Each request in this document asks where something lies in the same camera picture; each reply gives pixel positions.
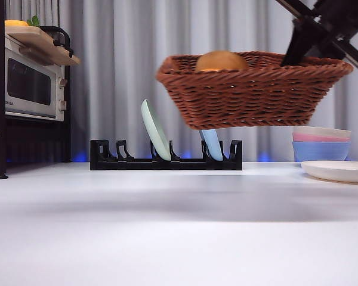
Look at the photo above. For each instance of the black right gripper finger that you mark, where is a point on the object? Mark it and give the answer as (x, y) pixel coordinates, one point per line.
(296, 44)

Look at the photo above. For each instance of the brown woven wicker basket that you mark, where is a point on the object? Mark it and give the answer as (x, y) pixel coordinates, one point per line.
(241, 98)

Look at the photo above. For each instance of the tan potato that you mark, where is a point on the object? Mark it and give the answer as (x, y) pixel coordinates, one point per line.
(220, 61)

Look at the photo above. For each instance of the white bowl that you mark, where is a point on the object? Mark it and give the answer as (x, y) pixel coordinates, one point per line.
(322, 131)

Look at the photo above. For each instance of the pink bowl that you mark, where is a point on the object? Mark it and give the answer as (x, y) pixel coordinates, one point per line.
(316, 138)

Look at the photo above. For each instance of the light blue plate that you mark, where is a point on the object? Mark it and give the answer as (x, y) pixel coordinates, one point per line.
(211, 143)

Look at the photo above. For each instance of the white oval plate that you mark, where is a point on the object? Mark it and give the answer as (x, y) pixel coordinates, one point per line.
(337, 171)

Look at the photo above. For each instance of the pale green plate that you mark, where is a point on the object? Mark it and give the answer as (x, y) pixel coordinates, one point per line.
(155, 131)

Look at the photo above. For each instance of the grey pleated curtain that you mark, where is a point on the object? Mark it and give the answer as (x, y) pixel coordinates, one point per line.
(122, 59)

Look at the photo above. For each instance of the black dish rack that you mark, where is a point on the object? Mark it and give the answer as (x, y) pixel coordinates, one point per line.
(167, 165)

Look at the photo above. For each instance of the black curved metal bar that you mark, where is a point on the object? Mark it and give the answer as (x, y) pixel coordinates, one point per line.
(66, 38)

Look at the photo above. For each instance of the wooden cutting board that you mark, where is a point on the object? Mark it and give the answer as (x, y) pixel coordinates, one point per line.
(47, 50)

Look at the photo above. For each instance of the green leafy sprig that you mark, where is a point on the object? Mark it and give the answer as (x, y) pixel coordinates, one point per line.
(34, 21)

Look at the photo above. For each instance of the white toaster oven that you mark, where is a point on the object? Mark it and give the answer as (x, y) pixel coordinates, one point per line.
(30, 83)

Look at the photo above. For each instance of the yellow food item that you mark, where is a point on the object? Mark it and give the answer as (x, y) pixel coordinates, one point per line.
(16, 23)

